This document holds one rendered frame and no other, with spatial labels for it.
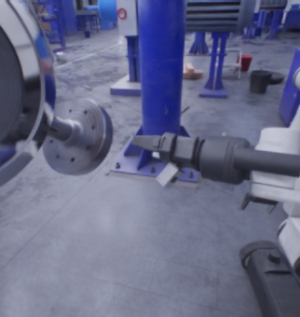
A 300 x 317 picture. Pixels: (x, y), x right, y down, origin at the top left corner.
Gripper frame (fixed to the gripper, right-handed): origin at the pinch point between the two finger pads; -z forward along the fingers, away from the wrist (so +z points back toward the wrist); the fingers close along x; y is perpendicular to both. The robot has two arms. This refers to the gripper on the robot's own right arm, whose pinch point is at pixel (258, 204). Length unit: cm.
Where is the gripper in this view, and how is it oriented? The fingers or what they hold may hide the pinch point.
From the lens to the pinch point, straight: 108.0
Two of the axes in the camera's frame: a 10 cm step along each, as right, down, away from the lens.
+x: -9.9, -1.5, -0.9
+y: -0.1, 5.3, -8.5
